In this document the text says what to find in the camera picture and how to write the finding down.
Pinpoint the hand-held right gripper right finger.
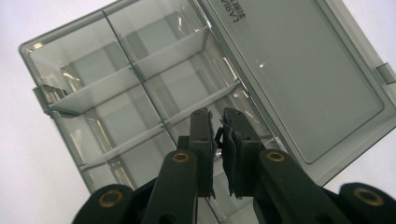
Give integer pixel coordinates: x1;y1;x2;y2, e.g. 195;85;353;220
220;106;353;224

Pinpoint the clear grey compartment box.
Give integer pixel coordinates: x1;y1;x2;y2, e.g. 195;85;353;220
18;0;396;224

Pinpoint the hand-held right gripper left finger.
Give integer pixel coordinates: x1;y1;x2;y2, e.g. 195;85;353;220
141;107;217;224

